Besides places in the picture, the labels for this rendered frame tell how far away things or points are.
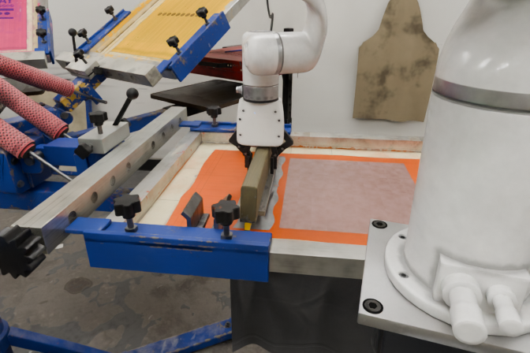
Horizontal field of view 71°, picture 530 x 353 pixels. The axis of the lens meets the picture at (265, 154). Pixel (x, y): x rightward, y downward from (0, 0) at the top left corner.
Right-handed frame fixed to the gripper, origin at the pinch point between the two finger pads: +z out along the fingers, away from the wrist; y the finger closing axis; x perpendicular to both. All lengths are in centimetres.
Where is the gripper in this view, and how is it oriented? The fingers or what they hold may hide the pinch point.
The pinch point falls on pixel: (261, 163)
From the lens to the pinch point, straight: 84.4
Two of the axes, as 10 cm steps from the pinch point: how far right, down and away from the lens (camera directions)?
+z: 0.0, 9.2, 3.8
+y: 9.9, 0.5, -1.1
